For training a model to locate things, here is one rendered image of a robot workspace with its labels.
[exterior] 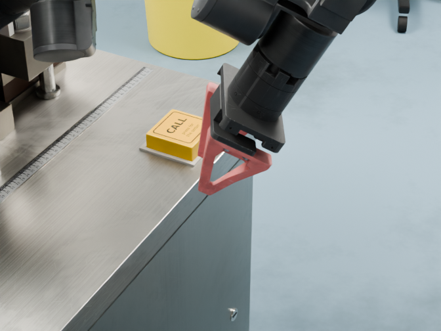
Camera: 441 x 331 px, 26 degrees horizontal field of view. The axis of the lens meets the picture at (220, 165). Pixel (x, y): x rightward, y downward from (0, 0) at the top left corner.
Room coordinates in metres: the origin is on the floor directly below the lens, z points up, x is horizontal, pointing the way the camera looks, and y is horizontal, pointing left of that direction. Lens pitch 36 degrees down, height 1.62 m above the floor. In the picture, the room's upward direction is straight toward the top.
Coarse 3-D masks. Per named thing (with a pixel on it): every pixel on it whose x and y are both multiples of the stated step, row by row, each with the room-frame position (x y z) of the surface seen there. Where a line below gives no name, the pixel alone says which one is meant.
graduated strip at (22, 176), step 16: (128, 80) 1.20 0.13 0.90; (112, 96) 1.16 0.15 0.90; (96, 112) 1.11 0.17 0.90; (80, 128) 1.07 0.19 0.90; (64, 144) 1.04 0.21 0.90; (32, 160) 1.00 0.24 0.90; (48, 160) 1.00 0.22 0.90; (16, 176) 0.97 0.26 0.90; (32, 176) 0.97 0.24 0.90; (0, 192) 0.93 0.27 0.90
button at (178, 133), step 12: (168, 120) 1.06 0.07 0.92; (180, 120) 1.06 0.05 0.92; (192, 120) 1.06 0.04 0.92; (156, 132) 1.03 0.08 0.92; (168, 132) 1.03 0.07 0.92; (180, 132) 1.03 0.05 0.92; (192, 132) 1.03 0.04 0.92; (156, 144) 1.02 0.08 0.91; (168, 144) 1.01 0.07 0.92; (180, 144) 1.00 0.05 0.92; (192, 144) 1.00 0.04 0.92; (180, 156) 1.00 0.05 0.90; (192, 156) 1.00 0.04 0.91
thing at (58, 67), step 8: (56, 64) 1.22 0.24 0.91; (64, 64) 1.24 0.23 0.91; (56, 72) 1.22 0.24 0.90; (0, 80) 1.12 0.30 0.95; (8, 80) 1.12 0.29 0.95; (16, 80) 1.14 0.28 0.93; (24, 80) 1.16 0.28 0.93; (32, 80) 1.17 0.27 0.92; (0, 88) 1.12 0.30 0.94; (8, 88) 1.13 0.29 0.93; (16, 88) 1.14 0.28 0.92; (24, 88) 1.16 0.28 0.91; (32, 88) 1.17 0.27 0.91; (0, 96) 1.12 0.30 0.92; (8, 96) 1.12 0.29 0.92; (16, 96) 1.14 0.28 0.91; (24, 96) 1.15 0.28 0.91; (16, 104) 1.13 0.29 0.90
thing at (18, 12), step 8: (0, 0) 1.01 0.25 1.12; (8, 0) 1.00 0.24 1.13; (16, 0) 1.00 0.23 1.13; (24, 0) 0.99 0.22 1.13; (32, 0) 0.99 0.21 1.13; (0, 8) 1.01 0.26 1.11; (8, 8) 1.01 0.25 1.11; (16, 8) 1.00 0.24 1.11; (24, 8) 1.01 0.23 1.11; (0, 16) 1.01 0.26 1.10; (8, 16) 1.01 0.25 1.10; (16, 16) 1.02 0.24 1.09; (0, 24) 1.00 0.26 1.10
